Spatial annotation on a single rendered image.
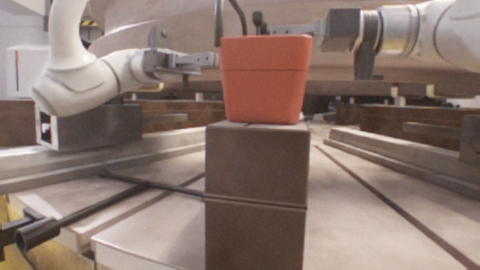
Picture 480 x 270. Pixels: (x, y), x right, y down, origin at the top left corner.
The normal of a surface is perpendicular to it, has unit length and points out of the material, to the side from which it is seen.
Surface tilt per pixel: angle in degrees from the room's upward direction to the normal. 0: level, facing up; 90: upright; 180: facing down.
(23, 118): 90
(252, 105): 97
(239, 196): 90
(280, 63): 97
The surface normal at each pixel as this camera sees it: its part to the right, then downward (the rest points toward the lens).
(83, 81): 0.78, 0.25
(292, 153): -0.23, 0.08
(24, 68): 0.13, 0.09
